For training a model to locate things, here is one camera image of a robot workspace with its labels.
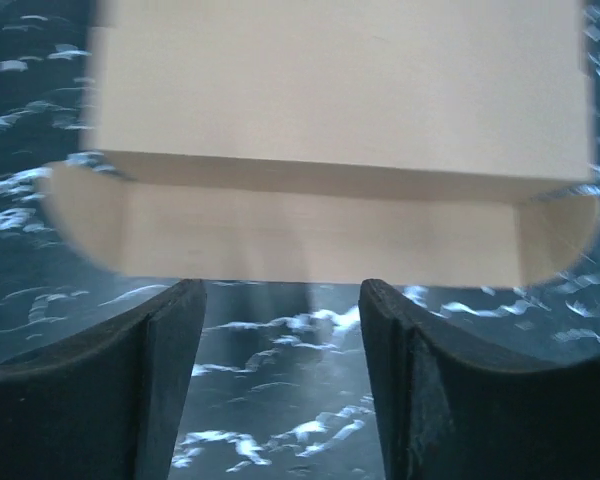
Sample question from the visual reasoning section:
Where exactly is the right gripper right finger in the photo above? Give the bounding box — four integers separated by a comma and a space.
358, 279, 600, 480

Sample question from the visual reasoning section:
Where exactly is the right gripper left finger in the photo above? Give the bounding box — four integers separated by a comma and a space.
0, 279, 206, 479

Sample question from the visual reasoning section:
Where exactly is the large cardboard box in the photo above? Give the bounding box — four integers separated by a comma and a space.
36, 1, 600, 288

